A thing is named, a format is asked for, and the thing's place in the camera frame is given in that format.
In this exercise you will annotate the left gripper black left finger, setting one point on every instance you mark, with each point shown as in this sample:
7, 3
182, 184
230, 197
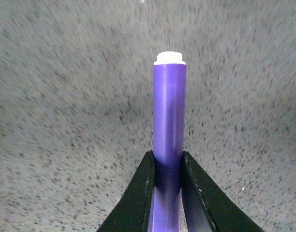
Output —
132, 212

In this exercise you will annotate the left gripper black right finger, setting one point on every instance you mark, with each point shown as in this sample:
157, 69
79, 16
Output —
206, 207

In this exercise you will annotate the purple highlighter pen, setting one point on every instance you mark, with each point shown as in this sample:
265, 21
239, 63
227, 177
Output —
169, 85

